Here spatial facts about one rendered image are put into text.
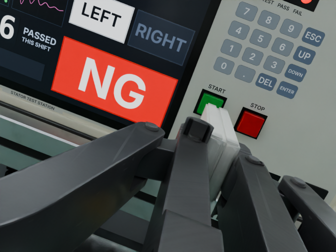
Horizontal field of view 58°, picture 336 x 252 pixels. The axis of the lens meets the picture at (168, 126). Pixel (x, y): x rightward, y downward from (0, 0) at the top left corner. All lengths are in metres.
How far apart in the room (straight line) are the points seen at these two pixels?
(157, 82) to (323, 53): 0.14
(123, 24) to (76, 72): 0.06
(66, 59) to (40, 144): 0.08
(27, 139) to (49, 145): 0.02
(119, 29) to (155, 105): 0.07
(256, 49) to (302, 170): 0.11
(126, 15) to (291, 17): 0.13
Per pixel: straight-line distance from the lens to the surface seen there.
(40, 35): 0.30
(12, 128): 0.29
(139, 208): 0.28
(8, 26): 0.31
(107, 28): 0.27
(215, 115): 0.17
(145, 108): 0.27
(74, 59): 0.28
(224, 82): 0.26
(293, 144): 0.29
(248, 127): 0.27
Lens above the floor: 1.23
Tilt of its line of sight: 17 degrees down
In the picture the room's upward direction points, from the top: 21 degrees clockwise
